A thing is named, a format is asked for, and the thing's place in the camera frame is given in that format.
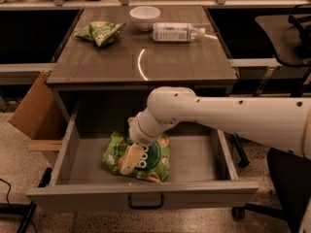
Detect grey wooden cabinet counter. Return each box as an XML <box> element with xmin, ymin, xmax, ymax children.
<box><xmin>47</xmin><ymin>6</ymin><xmax>236</xmax><ymax>116</ymax></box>

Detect black office chair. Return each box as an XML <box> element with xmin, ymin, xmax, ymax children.
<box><xmin>231</xmin><ymin>149</ymin><xmax>311</xmax><ymax>233</ymax></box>

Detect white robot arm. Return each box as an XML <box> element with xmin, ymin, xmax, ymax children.
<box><xmin>129</xmin><ymin>86</ymin><xmax>311</xmax><ymax>161</ymax></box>

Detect clear plastic water bottle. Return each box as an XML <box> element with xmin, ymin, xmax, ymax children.
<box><xmin>153</xmin><ymin>22</ymin><xmax>205</xmax><ymax>43</ymax></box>

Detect black floor cable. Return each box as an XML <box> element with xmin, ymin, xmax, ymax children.
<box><xmin>0</xmin><ymin>178</ymin><xmax>38</xmax><ymax>233</ymax></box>

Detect black table leg right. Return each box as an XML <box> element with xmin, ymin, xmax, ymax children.
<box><xmin>231</xmin><ymin>135</ymin><xmax>250</xmax><ymax>168</ymax></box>

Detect white bowl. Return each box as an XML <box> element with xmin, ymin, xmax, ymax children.
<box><xmin>129</xmin><ymin>6</ymin><xmax>160</xmax><ymax>31</ymax></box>

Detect brown cardboard box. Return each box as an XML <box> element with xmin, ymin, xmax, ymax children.
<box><xmin>9</xmin><ymin>72</ymin><xmax>67</xmax><ymax>151</ymax></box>

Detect crumpled green chip bag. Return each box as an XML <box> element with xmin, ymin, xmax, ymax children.
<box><xmin>75</xmin><ymin>21</ymin><xmax>126</xmax><ymax>47</ymax></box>

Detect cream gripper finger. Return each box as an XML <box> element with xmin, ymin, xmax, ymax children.
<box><xmin>127</xmin><ymin>116</ymin><xmax>135</xmax><ymax>135</ymax></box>
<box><xmin>120</xmin><ymin>144</ymin><xmax>144</xmax><ymax>175</ymax></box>

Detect black stand leg left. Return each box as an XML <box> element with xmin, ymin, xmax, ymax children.
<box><xmin>0</xmin><ymin>179</ymin><xmax>38</xmax><ymax>233</ymax></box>

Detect black drawer handle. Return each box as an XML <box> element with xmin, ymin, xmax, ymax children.
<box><xmin>127</xmin><ymin>195</ymin><xmax>164</xmax><ymax>210</ymax></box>

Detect green rice chip bag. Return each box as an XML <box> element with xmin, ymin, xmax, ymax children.
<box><xmin>102</xmin><ymin>132</ymin><xmax>170</xmax><ymax>183</ymax></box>

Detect grey open drawer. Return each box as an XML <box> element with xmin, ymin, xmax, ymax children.
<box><xmin>26</xmin><ymin>92</ymin><xmax>259</xmax><ymax>214</ymax></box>

